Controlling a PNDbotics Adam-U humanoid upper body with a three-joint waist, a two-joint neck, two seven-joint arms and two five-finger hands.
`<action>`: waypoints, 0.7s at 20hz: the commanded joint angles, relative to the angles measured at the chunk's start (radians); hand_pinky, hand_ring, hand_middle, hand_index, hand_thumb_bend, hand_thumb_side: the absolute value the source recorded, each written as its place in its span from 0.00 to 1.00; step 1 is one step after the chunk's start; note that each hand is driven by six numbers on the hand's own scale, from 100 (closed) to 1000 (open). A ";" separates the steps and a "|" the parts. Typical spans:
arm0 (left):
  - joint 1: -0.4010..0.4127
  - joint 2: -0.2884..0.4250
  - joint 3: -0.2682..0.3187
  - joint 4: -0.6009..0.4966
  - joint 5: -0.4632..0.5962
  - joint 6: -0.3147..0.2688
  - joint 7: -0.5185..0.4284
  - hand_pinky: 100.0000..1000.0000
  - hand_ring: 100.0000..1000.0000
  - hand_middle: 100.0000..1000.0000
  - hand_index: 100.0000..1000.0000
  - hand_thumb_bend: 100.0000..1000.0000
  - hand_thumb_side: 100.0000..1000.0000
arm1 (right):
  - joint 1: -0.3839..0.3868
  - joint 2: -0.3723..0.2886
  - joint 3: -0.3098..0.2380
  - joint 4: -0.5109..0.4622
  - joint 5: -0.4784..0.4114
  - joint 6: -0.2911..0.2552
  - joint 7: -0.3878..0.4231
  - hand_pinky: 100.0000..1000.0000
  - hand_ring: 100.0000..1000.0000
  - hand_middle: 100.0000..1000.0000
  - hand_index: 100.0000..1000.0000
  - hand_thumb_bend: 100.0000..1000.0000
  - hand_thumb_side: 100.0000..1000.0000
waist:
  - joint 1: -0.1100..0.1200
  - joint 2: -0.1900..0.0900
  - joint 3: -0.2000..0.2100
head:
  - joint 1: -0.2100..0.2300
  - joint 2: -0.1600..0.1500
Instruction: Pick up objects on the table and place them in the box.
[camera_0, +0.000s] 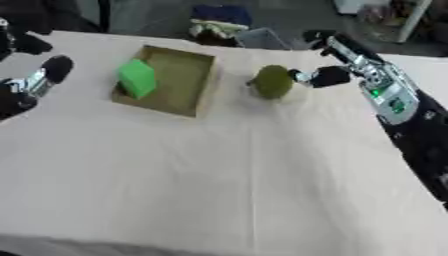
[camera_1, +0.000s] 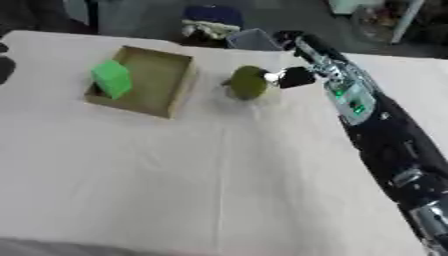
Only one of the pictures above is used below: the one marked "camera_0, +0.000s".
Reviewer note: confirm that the dark green round toy fruit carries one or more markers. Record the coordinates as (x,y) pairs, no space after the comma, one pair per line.
(272,82)

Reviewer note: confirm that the white post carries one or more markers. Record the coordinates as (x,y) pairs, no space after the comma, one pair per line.
(414,20)

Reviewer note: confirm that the grey bin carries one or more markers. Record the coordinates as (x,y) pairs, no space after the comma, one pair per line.
(261,39)

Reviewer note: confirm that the white and green soft bag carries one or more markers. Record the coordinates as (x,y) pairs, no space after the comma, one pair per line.
(217,30)

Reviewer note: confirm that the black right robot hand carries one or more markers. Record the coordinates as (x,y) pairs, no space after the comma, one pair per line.
(331,77)

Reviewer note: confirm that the silver and black right robot arm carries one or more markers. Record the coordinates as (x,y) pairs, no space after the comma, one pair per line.
(394,100)

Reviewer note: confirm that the tan cardboard box green inside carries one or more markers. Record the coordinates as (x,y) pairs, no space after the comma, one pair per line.
(181,83)

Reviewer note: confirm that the blue bag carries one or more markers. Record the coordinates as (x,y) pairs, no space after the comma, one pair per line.
(221,14)

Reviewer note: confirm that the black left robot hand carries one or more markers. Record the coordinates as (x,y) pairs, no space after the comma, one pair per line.
(57,68)

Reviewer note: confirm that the bright green block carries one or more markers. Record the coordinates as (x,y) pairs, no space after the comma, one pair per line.
(137,79)

